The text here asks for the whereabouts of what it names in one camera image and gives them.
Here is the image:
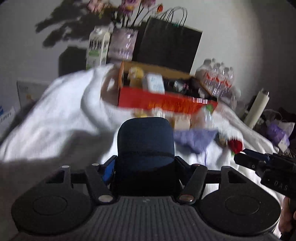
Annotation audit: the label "lavender cloth pouch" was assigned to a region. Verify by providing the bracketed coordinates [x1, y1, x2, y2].
[174, 128, 218, 154]

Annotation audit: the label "red small object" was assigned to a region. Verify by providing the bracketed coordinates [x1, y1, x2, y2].
[227, 139, 243, 154]

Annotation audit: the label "white packet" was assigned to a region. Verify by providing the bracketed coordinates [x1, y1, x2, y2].
[142, 73, 165, 94]

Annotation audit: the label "person's right hand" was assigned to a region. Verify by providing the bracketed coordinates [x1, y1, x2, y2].
[278, 197, 295, 234]

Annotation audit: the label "purple plastic device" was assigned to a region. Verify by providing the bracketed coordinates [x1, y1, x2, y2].
[266, 123, 290, 152]

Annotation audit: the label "white towel cloth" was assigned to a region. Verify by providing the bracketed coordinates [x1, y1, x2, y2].
[1, 64, 281, 240]

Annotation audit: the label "clear plastic wrap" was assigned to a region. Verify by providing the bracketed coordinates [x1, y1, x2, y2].
[191, 104, 214, 130]

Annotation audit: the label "cream thermos bottle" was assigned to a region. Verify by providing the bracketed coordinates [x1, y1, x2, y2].
[244, 88, 270, 128]

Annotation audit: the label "black items in box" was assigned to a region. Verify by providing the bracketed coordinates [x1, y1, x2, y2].
[164, 77, 209, 99]

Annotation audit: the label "pack of water bottles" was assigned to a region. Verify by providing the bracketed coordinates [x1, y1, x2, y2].
[195, 58, 234, 98]

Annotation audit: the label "red cardboard box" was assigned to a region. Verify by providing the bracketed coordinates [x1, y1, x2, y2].
[117, 61, 217, 114]

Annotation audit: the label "white box at left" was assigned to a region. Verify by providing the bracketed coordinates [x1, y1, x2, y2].
[16, 80, 50, 108]

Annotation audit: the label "purple wrapped flower vase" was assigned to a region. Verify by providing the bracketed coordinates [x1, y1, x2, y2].
[108, 28, 138, 61]

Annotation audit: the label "white green milk carton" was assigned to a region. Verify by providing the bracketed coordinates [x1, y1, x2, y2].
[86, 26, 111, 69]

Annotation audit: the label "black paper bag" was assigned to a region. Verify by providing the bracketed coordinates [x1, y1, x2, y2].
[132, 6, 202, 73]

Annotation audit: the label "dried pink purple flowers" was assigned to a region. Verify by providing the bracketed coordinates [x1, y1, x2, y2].
[87, 0, 164, 28]

